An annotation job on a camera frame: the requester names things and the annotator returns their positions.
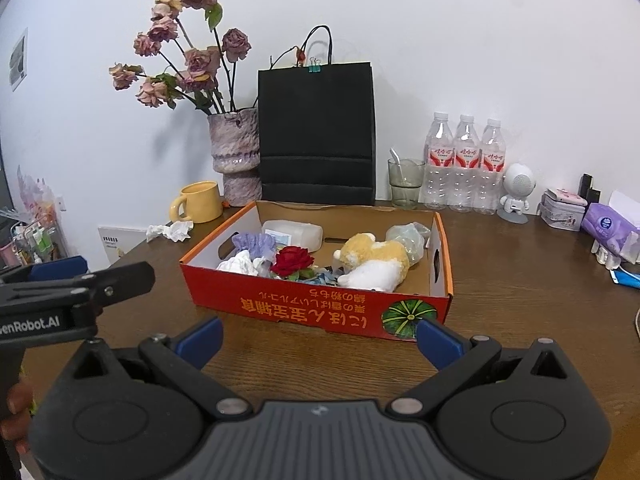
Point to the right water bottle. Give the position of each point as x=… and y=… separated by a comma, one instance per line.
x=492, y=160

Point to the left water bottle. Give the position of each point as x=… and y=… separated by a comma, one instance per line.
x=438, y=158

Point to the white calendar card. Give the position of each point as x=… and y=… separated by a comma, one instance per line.
x=117, y=241

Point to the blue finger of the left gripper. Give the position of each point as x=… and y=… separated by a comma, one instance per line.
x=61, y=269

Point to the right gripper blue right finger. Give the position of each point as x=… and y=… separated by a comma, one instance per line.
x=440, y=345

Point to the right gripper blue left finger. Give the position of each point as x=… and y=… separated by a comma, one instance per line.
x=198, y=344

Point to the clear plastic bag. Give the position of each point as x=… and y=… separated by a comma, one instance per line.
x=414, y=237

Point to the purple white ceramic vase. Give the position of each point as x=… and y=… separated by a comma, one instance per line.
x=236, y=155

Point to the water bottle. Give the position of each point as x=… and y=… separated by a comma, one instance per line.
x=466, y=160
x=492, y=160
x=438, y=158

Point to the crumpled white paper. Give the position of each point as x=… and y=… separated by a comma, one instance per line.
x=176, y=232

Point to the person's left hand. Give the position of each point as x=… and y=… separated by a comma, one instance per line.
x=15, y=426

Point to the dried pink flower bouquet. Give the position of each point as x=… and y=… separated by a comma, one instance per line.
x=205, y=76

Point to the small white robot figurine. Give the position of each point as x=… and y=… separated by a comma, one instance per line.
x=518, y=183

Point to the middle water bottle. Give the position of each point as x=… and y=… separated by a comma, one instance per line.
x=466, y=160

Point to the purple tissue pack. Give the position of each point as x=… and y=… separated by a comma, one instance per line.
x=613, y=231

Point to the small patterned tin box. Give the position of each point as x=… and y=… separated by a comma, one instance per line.
x=562, y=209

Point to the yellow ceramic mug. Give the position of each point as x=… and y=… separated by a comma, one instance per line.
x=199, y=202

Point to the clear drinking glass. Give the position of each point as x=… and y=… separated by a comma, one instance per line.
x=405, y=177

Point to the white cloth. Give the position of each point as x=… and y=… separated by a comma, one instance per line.
x=243, y=263

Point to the orange cardboard box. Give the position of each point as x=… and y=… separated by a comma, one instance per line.
x=426, y=292

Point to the black paper shopping bag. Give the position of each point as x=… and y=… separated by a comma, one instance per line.
x=316, y=126

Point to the yellow white plush toy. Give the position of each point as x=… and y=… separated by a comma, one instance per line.
x=372, y=265

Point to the red artificial rose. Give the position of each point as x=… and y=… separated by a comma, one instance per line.
x=293, y=263

